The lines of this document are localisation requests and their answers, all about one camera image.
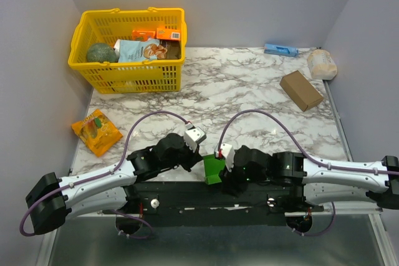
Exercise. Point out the yellow plastic shopping basket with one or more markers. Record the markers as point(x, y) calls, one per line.
point(110, 25)

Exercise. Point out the beige wrapped paper bag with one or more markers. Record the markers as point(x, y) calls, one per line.
point(321, 65)

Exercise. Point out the brown cardboard box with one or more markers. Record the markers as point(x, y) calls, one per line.
point(300, 91)

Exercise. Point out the orange candy bag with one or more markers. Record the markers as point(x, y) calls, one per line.
point(97, 132)

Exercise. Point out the light blue carton box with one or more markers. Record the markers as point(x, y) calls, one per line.
point(280, 50)

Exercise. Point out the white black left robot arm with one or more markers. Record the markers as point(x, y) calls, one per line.
point(53, 200)

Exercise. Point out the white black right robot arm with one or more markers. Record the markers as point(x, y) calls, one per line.
point(311, 180)

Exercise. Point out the green round melon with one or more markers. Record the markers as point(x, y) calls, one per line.
point(101, 52)

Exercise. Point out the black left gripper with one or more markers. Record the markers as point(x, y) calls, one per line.
point(194, 158)

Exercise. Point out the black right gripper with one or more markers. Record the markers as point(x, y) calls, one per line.
point(226, 175)

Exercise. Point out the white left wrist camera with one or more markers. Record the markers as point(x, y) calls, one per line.
point(194, 137)

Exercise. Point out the orange snack box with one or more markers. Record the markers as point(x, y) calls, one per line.
point(139, 35)

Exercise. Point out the orange barcode box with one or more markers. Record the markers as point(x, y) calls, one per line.
point(168, 34)

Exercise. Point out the light blue snack pouch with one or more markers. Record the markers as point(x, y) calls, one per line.
point(138, 51)

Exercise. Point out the green paper box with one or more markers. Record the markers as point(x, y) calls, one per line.
point(212, 168)

